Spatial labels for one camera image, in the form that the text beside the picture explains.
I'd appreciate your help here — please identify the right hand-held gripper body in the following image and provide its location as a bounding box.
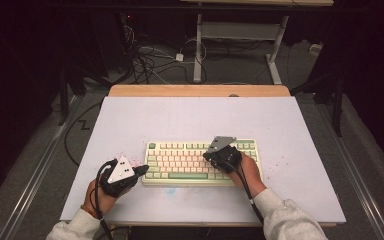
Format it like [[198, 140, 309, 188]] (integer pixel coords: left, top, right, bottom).
[[207, 135, 243, 175]]

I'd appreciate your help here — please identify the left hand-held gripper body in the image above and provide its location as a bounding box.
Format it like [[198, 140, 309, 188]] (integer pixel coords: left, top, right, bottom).
[[99, 155, 141, 198]]

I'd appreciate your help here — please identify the green and cream mechanical keyboard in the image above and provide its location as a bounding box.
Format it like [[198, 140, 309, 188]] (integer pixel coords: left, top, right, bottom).
[[142, 138, 264, 187]]

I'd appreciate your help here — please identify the person's right hand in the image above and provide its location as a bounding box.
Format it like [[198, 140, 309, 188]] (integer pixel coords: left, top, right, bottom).
[[227, 151, 268, 199]]

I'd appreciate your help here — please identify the person's left hand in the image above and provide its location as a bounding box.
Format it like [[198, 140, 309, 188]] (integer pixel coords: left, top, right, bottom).
[[81, 177, 132, 220]]

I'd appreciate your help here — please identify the white table board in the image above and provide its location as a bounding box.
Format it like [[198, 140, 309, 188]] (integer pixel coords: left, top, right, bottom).
[[59, 95, 347, 225]]

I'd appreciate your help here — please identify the black metal stand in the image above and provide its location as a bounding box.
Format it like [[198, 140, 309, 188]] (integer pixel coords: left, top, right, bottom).
[[332, 73, 345, 138], [57, 66, 70, 127]]

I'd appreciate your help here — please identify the left hand-held gripper black cable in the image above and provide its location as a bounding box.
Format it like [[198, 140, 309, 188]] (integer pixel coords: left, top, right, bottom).
[[93, 159, 120, 240]]

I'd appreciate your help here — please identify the hand-held gripper black cable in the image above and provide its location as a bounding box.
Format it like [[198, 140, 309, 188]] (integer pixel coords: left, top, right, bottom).
[[227, 161, 265, 225], [93, 159, 120, 240]]

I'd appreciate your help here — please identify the right hand-held gripper black cable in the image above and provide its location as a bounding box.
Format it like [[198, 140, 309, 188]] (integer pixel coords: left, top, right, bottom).
[[227, 161, 265, 225]]

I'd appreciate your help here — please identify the black floor cable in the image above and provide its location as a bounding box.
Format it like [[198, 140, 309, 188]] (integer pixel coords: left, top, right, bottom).
[[63, 101, 103, 168]]

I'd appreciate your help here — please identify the metal floor rail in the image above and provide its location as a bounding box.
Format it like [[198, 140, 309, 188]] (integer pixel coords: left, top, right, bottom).
[[0, 95, 85, 240], [315, 102, 384, 240]]

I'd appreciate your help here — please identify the tangle of floor cables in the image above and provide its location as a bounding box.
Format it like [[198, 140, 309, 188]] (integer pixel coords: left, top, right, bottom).
[[122, 24, 211, 85]]

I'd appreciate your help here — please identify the white metal desk frame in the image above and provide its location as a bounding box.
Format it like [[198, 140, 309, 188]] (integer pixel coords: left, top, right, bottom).
[[179, 0, 335, 85]]

